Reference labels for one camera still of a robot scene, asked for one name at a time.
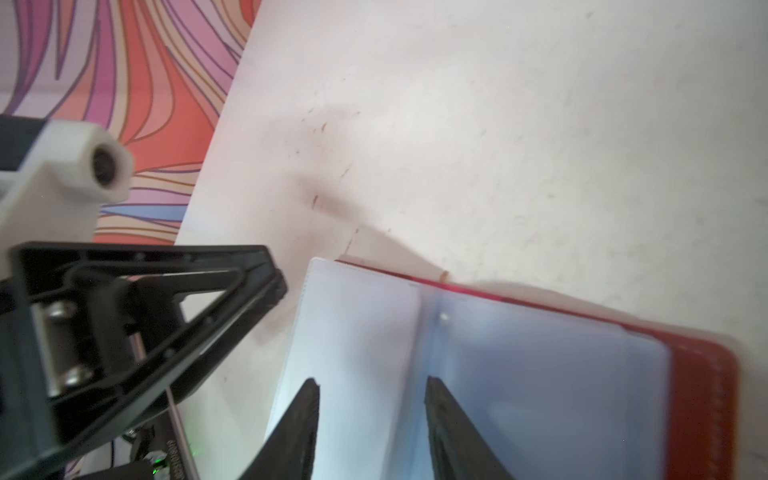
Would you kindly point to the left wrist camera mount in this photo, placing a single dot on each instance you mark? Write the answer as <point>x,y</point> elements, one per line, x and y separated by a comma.
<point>56,175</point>

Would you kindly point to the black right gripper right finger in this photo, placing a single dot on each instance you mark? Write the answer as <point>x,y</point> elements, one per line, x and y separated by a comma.
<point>457,449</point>

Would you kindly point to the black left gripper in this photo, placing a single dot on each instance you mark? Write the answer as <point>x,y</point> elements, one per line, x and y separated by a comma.
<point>96,338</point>

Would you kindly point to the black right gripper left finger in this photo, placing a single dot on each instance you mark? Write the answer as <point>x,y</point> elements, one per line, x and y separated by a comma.
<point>289,451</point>

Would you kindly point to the red leather card holder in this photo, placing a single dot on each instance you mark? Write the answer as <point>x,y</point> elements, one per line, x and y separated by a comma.
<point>554,395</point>

